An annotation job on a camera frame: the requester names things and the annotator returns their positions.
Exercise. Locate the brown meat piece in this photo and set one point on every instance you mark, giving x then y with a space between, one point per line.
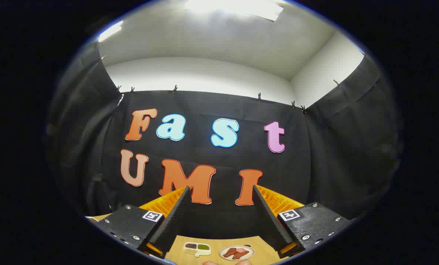
243 254
229 253

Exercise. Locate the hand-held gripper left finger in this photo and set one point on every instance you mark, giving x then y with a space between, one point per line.
175 217

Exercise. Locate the white oval plate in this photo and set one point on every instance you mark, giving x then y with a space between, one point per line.
250 250

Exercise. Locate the pink round food slice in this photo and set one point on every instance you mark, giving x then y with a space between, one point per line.
240 250

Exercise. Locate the small ceiling light panel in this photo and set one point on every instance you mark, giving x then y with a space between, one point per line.
110 31

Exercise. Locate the large ceiling light panel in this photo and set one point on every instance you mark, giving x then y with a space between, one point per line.
234 7

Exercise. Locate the white divided bean dish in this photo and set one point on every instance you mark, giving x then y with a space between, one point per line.
197 247

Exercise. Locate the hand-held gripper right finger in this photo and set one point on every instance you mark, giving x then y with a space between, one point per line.
267 217

